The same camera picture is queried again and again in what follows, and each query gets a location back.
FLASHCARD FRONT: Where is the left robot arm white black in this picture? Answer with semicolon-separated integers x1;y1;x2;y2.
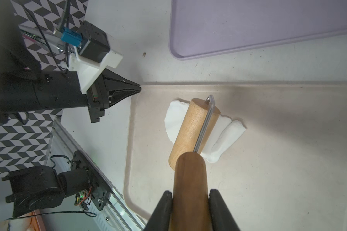
0;1;141;222

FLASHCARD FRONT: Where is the wooden dough roller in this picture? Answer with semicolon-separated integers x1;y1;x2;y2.
169;95;220;231

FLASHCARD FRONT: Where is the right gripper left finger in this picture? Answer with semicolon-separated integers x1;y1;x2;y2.
144;190;173;231

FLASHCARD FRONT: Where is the orange storage bin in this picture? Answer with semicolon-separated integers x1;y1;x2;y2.
26;210;46;231

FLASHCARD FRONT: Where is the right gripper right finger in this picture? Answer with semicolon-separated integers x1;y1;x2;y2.
209;189;240;231

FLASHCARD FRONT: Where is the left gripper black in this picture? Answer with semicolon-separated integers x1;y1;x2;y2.
86;69;141;123

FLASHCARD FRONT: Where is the beige plastic tray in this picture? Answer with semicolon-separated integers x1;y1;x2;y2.
123;84;347;231

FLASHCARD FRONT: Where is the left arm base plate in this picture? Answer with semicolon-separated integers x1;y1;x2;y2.
70;151;111;211

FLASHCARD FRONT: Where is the white dough ball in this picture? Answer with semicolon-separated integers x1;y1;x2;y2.
164;100;246;163

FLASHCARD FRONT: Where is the purple plastic tray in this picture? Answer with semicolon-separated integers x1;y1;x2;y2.
169;1;347;60

